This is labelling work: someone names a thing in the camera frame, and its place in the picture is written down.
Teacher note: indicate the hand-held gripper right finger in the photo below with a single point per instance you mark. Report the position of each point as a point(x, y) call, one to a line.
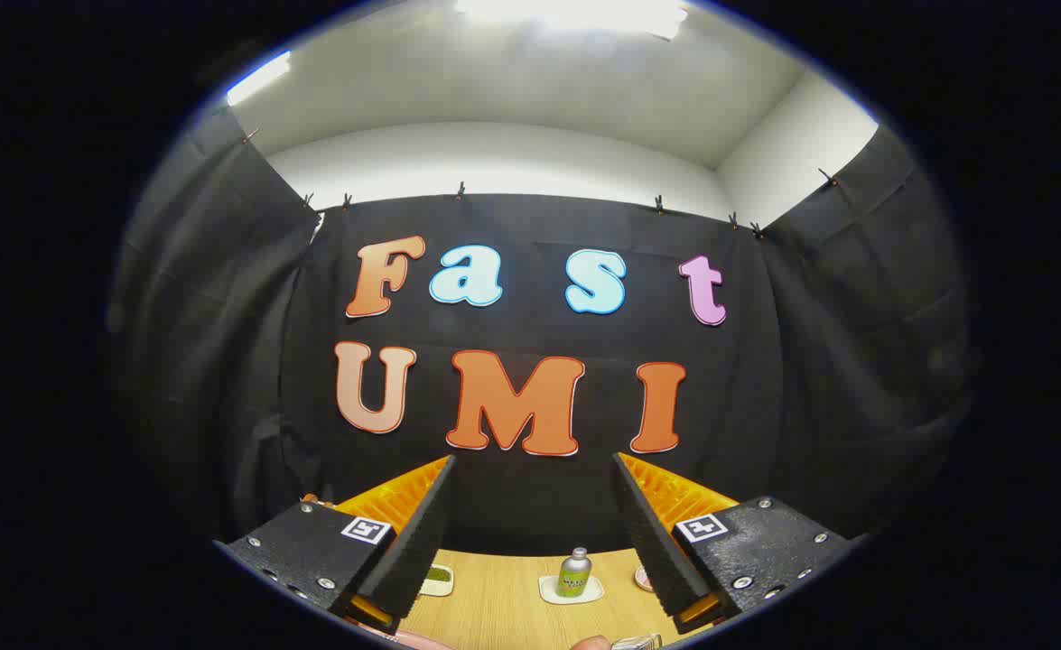
point(652, 542)

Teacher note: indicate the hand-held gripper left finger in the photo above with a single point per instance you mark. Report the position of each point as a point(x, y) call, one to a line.
point(417, 551)

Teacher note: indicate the white oval food plate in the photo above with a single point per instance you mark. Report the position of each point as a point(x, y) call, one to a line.
point(643, 580)

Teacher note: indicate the white divided bean dish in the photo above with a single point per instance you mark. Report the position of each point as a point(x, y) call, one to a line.
point(438, 588)

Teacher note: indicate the green label drink bottle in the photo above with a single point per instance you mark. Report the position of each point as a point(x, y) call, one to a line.
point(573, 571)

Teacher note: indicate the white square coaster dish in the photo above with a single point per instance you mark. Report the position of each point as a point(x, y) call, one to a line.
point(548, 592)

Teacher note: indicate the ceiling light panel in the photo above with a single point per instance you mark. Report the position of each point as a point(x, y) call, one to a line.
point(575, 13)
point(259, 78)

